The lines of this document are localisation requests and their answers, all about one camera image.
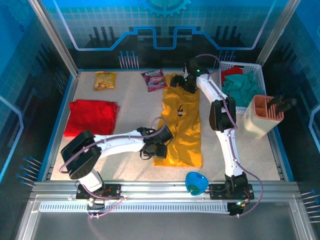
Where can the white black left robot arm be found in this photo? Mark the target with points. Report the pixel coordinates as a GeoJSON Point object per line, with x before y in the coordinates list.
{"type": "Point", "coordinates": [120, 145]}

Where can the black connector box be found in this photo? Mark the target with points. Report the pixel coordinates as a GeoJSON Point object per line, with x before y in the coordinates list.
{"type": "Point", "coordinates": [96, 205]}
{"type": "Point", "coordinates": [236, 210]}

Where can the aluminium frame post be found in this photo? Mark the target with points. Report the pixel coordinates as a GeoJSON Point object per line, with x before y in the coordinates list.
{"type": "Point", "coordinates": [54, 37]}
{"type": "Point", "coordinates": [276, 32]}

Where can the white plastic basket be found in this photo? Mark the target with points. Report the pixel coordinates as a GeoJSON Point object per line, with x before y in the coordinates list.
{"type": "Point", "coordinates": [260, 72]}

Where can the teal t-shirt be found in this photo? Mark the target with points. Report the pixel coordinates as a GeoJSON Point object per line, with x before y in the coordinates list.
{"type": "Point", "coordinates": [242, 85]}

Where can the yellow snack bag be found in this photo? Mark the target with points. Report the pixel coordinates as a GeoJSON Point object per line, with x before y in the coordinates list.
{"type": "Point", "coordinates": [105, 81]}

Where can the red folded t-shirt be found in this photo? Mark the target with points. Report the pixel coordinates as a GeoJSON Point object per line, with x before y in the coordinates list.
{"type": "Point", "coordinates": [92, 117]}

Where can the yellow t-shirt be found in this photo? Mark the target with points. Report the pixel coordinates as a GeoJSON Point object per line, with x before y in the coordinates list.
{"type": "Point", "coordinates": [187, 140]}

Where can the purple candy bag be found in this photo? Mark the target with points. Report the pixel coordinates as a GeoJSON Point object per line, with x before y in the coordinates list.
{"type": "Point", "coordinates": [155, 81]}

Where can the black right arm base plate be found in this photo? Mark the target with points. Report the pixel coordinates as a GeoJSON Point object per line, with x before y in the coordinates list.
{"type": "Point", "coordinates": [217, 191]}

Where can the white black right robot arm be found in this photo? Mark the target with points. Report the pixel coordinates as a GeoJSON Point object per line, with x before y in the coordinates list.
{"type": "Point", "coordinates": [230, 150]}

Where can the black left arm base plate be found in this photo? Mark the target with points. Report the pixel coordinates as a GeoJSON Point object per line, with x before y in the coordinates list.
{"type": "Point", "coordinates": [113, 191]}

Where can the blue plastic bowl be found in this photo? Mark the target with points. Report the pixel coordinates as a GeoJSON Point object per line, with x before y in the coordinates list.
{"type": "Point", "coordinates": [196, 182]}

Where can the red crumpled t-shirt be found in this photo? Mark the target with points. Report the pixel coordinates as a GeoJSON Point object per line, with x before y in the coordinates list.
{"type": "Point", "coordinates": [231, 72]}

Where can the beige knife block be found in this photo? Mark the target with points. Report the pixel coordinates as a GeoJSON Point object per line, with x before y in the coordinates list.
{"type": "Point", "coordinates": [257, 125]}

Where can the aluminium mounting rail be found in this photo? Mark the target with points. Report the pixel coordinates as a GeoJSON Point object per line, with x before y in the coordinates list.
{"type": "Point", "coordinates": [162, 190]}

